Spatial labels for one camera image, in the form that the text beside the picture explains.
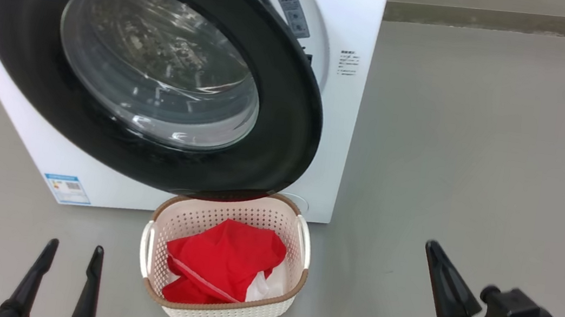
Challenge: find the white front-load washing machine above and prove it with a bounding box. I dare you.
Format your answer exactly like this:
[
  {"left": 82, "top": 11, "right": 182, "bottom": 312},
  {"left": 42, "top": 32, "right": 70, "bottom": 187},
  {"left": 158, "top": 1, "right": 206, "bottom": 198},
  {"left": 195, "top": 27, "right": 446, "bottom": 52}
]
[{"left": 0, "top": 0, "right": 391, "bottom": 244}]

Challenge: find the grey wall skirting strip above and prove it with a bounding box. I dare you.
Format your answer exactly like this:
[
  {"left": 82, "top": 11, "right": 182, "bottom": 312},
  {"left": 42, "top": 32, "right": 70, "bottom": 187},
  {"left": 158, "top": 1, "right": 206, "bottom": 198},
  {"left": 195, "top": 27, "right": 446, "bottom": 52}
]
[{"left": 383, "top": 0, "right": 565, "bottom": 44}]

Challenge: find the round white filter cover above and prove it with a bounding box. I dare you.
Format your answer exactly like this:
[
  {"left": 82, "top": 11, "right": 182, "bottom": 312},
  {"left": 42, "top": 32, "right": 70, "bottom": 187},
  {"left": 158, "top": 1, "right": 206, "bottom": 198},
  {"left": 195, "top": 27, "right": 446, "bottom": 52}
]
[{"left": 281, "top": 191, "right": 312, "bottom": 217}]

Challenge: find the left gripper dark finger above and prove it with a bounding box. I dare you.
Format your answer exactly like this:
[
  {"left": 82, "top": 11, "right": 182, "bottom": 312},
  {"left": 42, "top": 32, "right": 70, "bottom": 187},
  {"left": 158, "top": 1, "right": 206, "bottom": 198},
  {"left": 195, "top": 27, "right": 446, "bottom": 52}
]
[
  {"left": 65, "top": 243, "right": 106, "bottom": 317},
  {"left": 0, "top": 233, "right": 60, "bottom": 317}
]

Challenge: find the grey warning sticker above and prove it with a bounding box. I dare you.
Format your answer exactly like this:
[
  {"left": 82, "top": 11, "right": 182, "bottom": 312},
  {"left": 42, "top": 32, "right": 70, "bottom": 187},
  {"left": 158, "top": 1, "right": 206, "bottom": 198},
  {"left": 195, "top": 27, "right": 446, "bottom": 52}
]
[{"left": 268, "top": 0, "right": 316, "bottom": 41}]

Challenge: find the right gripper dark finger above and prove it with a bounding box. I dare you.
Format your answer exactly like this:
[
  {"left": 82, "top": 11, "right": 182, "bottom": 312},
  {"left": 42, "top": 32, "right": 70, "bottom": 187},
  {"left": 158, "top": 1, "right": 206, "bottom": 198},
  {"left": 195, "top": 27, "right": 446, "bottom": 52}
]
[
  {"left": 416, "top": 239, "right": 491, "bottom": 317},
  {"left": 479, "top": 284, "right": 501, "bottom": 306}
]

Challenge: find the cream perforated basket brown rim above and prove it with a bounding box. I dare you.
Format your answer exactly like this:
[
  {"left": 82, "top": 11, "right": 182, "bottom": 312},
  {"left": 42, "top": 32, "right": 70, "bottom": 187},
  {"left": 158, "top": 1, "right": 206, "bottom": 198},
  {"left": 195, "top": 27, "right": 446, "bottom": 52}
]
[{"left": 131, "top": 177, "right": 319, "bottom": 317}]

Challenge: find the red and white garment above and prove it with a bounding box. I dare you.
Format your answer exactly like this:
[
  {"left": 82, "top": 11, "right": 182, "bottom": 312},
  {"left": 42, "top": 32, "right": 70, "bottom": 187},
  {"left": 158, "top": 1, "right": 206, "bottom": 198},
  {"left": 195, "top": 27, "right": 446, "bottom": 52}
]
[{"left": 159, "top": 212, "right": 293, "bottom": 317}]

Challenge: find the blue energy label sticker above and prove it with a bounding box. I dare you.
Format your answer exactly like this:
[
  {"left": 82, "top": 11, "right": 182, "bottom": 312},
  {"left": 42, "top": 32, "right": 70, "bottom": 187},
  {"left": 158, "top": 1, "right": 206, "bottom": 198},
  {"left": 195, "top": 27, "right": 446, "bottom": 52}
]
[{"left": 41, "top": 172, "right": 95, "bottom": 208}]

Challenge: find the black round glass washer door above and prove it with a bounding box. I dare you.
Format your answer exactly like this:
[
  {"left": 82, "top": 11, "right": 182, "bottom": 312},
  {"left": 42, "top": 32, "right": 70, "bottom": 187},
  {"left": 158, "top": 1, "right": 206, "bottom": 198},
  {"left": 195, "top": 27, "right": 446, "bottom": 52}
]
[{"left": 0, "top": 0, "right": 340, "bottom": 213}]

